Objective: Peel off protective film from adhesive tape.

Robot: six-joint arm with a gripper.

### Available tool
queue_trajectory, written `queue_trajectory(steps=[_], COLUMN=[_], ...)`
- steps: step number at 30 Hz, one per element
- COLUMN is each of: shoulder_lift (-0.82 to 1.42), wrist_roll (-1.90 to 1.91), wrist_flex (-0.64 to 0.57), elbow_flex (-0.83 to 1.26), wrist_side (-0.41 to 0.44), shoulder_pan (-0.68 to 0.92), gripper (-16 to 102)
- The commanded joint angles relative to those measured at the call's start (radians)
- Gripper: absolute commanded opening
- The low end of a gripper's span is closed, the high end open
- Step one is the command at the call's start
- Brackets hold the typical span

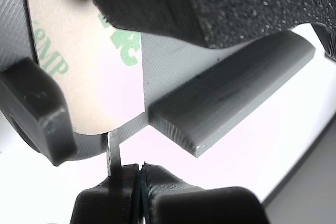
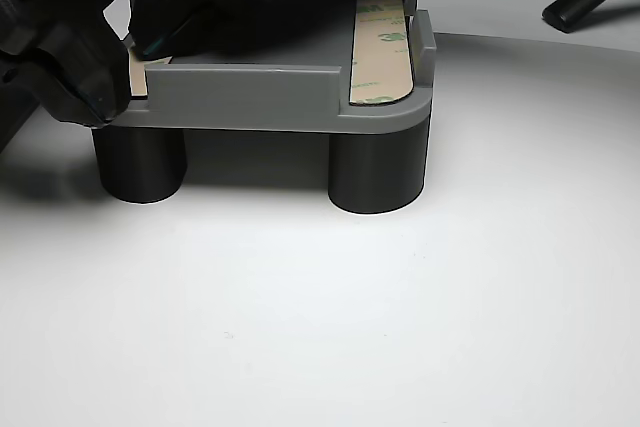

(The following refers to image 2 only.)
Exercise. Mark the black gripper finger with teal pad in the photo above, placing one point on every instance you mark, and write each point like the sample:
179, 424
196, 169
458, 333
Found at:
165, 12
90, 74

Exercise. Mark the plain tan adhesive tape strip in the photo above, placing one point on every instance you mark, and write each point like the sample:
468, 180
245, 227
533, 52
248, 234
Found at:
141, 79

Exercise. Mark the dark gray printed robot arm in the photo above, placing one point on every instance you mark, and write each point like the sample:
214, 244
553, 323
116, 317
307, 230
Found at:
12, 107

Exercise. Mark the tan tape strip green logo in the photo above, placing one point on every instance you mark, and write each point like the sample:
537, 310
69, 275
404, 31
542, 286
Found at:
380, 62

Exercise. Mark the gray plastic fixture dark legs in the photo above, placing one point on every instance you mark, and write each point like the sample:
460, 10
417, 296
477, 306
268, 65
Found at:
250, 92

